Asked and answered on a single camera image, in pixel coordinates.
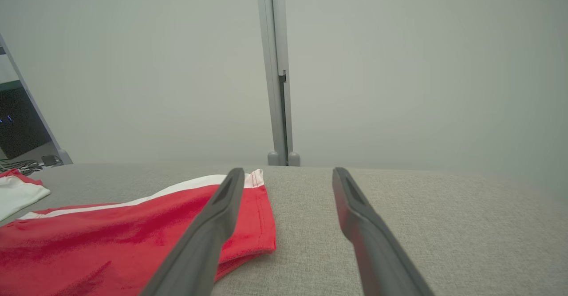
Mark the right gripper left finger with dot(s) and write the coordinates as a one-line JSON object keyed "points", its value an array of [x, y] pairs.
{"points": [[199, 251]]}

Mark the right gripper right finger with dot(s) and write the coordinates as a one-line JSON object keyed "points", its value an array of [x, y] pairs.
{"points": [[377, 260]]}

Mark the red garment with white stripes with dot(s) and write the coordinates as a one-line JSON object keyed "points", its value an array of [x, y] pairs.
{"points": [[111, 242]]}

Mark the red Bulls jersey white sleeves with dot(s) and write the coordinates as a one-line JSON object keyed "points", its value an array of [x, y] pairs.
{"points": [[17, 196]]}

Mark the black power adapter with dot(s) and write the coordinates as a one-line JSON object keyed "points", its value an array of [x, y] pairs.
{"points": [[52, 160]]}

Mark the dark monitor screen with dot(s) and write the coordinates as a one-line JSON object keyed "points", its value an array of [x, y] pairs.
{"points": [[17, 123]]}

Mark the grey partition post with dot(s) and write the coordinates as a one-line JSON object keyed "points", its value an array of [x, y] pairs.
{"points": [[277, 109]]}

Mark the grey slanted metal frame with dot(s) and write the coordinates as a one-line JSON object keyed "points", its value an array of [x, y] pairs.
{"points": [[64, 157]]}

